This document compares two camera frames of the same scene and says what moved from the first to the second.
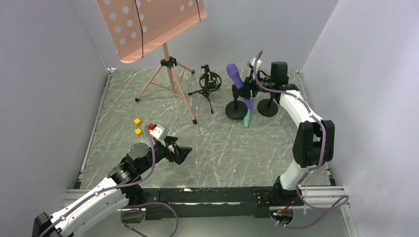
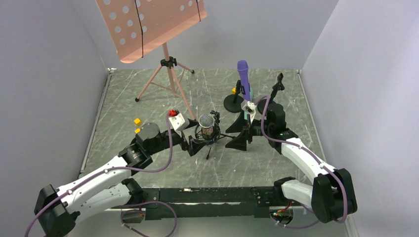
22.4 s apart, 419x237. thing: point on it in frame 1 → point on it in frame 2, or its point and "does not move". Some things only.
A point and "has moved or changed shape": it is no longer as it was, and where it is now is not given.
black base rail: (214, 203) does not move
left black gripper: (173, 149) → (188, 142)
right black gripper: (248, 87) → (246, 130)
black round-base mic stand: (236, 110) has moved or changed shape
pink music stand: (137, 27) does not move
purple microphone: (233, 70) has moved or changed shape
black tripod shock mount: (208, 82) → (215, 137)
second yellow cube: (137, 121) does not move
